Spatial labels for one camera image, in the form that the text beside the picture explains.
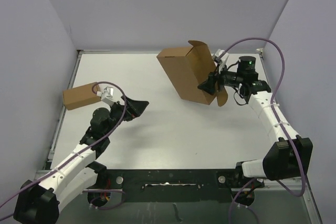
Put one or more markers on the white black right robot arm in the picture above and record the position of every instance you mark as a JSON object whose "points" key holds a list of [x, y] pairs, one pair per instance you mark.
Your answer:
{"points": [[289, 155]]}

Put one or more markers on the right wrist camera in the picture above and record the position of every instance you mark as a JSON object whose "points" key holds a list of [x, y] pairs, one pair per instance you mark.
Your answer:
{"points": [[220, 57]]}

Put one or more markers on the brown cardboard box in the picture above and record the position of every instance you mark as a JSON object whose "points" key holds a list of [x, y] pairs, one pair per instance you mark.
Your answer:
{"points": [[187, 68]]}

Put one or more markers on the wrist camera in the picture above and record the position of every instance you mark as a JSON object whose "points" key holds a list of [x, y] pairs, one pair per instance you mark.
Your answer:
{"points": [[220, 57], [106, 95]]}

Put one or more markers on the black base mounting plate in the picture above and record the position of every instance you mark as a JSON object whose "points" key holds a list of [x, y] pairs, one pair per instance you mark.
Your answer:
{"points": [[172, 185]]}

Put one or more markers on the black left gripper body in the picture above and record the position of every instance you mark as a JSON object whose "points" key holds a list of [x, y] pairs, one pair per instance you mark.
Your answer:
{"points": [[116, 114]]}

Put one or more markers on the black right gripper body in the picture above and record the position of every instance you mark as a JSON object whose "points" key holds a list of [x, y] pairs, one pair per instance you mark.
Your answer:
{"points": [[228, 78]]}

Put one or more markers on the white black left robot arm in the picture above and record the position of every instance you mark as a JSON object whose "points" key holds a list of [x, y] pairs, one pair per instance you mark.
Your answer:
{"points": [[43, 200]]}

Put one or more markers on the small folded cardboard box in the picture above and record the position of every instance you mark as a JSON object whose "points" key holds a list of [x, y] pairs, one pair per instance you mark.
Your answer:
{"points": [[81, 96]]}

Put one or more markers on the aluminium frame rail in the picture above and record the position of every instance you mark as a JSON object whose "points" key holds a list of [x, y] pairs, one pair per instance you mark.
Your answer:
{"points": [[42, 200]]}

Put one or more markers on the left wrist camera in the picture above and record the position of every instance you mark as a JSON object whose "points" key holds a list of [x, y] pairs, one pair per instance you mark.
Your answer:
{"points": [[106, 95]]}

